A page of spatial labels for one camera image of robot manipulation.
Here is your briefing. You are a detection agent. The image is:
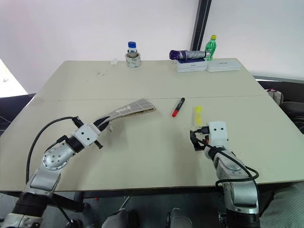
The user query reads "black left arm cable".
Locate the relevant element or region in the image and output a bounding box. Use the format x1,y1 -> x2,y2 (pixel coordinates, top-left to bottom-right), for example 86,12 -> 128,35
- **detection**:
26,115 -> 84,181

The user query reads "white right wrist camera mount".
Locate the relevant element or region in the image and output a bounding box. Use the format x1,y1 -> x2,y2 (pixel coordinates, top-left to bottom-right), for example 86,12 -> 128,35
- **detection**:
205,121 -> 229,147

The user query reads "purple and grey folded umbrella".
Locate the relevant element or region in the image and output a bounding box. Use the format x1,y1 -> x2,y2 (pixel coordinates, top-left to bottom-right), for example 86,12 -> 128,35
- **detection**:
169,49 -> 212,61

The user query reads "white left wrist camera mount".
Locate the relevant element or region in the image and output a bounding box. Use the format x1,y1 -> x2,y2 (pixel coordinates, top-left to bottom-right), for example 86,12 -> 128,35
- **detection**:
72,123 -> 101,147

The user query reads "dark rounded shape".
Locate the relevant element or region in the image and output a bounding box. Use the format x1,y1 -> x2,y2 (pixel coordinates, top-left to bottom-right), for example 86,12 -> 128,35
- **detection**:
101,208 -> 130,228
165,207 -> 193,228

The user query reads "white box with blue lid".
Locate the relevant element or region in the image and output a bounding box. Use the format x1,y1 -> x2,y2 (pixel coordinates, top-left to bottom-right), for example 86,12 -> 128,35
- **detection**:
175,57 -> 208,73

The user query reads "black vertical window frame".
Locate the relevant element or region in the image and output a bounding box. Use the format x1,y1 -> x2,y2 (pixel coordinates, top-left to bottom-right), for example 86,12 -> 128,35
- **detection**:
190,0 -> 212,52

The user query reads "red marker with black cap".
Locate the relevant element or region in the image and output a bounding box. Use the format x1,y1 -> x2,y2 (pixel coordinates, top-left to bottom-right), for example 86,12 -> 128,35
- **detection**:
171,97 -> 186,118

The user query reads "white device with red wires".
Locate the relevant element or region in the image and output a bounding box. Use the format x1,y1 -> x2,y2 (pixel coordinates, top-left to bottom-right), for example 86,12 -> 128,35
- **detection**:
266,87 -> 285,105

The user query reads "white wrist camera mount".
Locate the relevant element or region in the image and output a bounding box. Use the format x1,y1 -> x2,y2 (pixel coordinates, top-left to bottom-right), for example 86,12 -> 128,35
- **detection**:
205,121 -> 229,147
72,123 -> 101,147

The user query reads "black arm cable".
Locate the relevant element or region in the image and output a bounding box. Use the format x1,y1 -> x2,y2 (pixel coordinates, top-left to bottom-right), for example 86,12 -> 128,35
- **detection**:
26,115 -> 84,181
196,138 -> 260,189

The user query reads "small bottle with blue cap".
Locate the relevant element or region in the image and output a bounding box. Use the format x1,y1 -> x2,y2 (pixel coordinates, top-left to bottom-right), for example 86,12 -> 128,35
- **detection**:
127,41 -> 138,58

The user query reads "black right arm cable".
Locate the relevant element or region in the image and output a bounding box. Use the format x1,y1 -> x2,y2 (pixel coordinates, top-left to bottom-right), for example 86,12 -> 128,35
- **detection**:
196,138 -> 260,189

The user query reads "grey knit fabric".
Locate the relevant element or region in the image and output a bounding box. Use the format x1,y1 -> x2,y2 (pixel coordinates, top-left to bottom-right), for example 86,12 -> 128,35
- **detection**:
259,182 -> 304,228

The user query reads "plain white flat box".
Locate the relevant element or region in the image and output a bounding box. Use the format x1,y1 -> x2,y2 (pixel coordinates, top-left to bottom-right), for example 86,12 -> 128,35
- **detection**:
206,58 -> 240,73

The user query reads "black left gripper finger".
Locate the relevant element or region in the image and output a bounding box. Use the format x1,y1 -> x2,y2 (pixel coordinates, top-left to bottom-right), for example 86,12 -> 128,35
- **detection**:
94,114 -> 114,125
98,118 -> 116,131

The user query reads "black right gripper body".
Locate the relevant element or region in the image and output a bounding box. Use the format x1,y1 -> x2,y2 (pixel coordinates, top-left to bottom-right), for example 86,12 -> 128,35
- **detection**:
197,126 -> 211,146

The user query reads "white tape roll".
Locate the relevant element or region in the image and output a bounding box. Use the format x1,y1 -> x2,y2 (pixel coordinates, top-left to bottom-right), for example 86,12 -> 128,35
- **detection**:
125,52 -> 143,69

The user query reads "grid pattern pencil pouch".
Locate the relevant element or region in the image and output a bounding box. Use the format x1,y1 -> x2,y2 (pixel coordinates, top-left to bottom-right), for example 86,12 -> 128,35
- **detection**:
107,98 -> 157,141

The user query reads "black office chair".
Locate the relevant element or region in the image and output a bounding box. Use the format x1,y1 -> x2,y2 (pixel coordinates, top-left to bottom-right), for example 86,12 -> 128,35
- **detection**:
279,100 -> 304,136

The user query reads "yellow highlighter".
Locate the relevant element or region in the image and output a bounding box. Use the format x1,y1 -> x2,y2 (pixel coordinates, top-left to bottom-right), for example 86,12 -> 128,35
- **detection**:
192,105 -> 204,127

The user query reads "green bottle with yellow cap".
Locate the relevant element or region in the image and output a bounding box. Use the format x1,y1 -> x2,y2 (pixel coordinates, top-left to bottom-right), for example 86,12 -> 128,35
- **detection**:
205,34 -> 218,61

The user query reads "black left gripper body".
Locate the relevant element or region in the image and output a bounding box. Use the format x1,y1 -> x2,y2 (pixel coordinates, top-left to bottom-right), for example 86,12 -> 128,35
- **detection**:
92,120 -> 106,150

